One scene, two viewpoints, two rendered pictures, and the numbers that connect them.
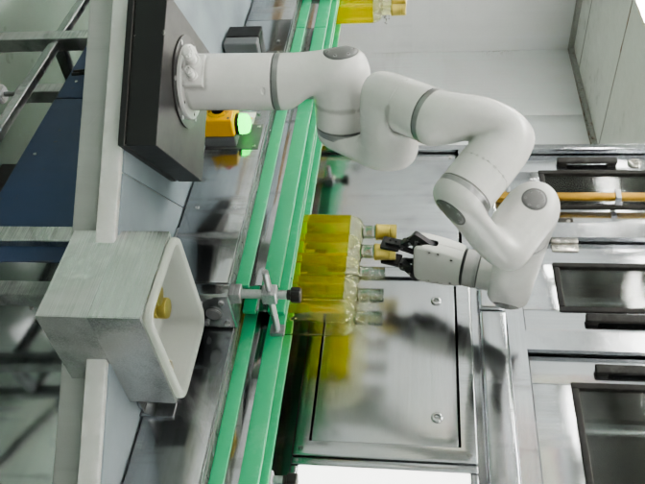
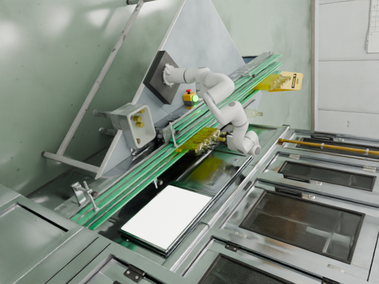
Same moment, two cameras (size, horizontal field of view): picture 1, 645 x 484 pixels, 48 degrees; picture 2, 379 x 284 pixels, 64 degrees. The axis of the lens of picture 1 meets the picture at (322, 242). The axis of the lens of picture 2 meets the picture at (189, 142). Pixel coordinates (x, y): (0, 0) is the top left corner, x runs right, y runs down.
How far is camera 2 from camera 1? 104 cm
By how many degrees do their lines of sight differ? 31
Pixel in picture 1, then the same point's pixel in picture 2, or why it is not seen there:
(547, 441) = (245, 200)
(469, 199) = (206, 96)
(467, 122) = (214, 79)
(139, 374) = (128, 136)
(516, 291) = (237, 142)
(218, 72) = (173, 71)
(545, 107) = not seen: outside the picture
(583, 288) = (291, 168)
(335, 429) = (184, 181)
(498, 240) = (215, 111)
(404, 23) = (356, 129)
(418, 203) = not seen: hidden behind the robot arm
